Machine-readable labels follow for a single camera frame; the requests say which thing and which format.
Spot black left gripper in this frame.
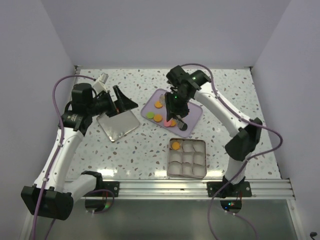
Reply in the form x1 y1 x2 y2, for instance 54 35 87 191
86 85 138 118

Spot lilac plastic tray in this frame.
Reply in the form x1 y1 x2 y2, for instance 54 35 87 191
140 88 203 138

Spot orange round cookie lower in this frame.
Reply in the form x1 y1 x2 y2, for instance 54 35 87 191
153 114 163 123

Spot aluminium mounting rail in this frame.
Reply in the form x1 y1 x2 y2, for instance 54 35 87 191
37 177 295 201

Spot black sandwich cookie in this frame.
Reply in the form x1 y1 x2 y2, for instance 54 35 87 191
179 124 188 131

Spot orange plain cookie bottom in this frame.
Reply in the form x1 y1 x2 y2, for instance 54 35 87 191
170 119 176 127

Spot green round cookie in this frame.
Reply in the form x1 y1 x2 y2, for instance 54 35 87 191
146 111 155 119

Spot orange flower cookie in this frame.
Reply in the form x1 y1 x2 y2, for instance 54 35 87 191
171 141 181 151

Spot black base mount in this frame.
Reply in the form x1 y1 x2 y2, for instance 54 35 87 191
206 181 253 199
90 181 120 198

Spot orange round cookie top left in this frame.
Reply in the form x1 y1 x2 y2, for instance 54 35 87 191
154 101 163 109

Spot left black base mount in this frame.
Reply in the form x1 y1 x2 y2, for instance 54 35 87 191
90 181 120 198

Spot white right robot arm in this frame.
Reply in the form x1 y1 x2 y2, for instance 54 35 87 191
164 65 262 197

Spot silver tin lid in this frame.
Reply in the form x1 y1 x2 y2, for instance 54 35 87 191
96 110 140 143

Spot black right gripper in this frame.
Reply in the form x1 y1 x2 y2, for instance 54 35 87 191
165 90 191 122

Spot square cookie tin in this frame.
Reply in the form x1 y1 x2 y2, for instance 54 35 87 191
166 138 207 179

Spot orange round cookie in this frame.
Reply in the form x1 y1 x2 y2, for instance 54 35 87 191
153 114 163 123
154 101 163 109

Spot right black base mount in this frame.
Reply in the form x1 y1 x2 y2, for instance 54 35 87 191
206 181 253 199

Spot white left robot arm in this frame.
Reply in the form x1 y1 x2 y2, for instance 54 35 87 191
21 83 138 220

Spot pink round cookie lower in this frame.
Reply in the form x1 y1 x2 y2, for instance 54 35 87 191
163 120 172 127

